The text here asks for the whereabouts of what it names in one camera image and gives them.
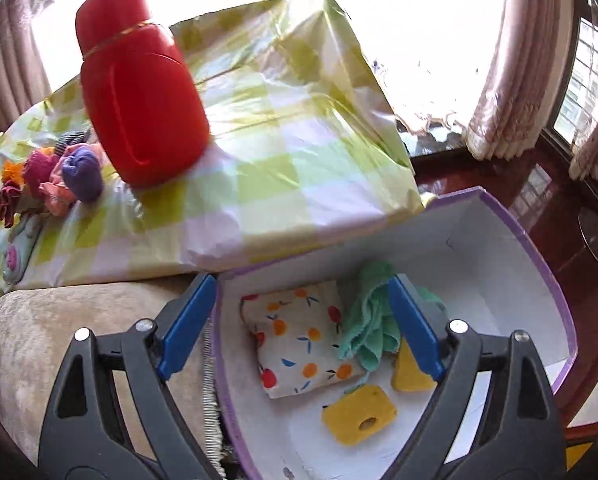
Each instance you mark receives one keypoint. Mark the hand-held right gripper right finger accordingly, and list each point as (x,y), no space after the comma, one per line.
(414,330)

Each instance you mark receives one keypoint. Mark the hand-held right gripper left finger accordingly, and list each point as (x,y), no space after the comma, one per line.
(189,327)

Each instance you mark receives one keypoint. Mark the green towel cloth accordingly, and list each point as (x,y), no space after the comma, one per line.
(374,320)

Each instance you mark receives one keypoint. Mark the purple cardboard box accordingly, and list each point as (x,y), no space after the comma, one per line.
(504,285)

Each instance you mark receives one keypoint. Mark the fruit print fabric pouch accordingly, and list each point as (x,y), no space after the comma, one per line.
(299,340)

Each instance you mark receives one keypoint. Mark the yellow sponge with hole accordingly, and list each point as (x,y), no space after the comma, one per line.
(344,417)

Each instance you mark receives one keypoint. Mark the salmon pink cloth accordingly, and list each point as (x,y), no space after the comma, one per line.
(59,200)

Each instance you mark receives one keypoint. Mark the purple sock ball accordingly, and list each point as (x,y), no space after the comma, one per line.
(81,172)

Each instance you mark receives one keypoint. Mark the beige sofa cushion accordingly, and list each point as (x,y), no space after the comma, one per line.
(29,330)

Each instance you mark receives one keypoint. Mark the turquoise pouch with pink flower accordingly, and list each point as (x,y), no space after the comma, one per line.
(21,250)

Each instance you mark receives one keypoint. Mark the yellow checkered plastic tablecloth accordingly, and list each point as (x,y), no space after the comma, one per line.
(279,160)

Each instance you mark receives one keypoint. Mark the metal stand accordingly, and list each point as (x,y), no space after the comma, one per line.
(596,237)

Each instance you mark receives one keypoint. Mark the magenta sock ball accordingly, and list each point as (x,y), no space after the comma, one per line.
(41,170)

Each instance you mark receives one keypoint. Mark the dark red cloth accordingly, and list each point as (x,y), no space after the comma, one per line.
(10,205)

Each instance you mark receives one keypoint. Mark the orange fabric flower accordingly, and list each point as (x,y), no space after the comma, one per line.
(13,172)

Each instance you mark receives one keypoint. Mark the red thermos bottle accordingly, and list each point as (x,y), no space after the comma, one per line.
(139,95)

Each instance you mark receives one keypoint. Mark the side window with grille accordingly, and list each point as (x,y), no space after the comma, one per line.
(589,60)

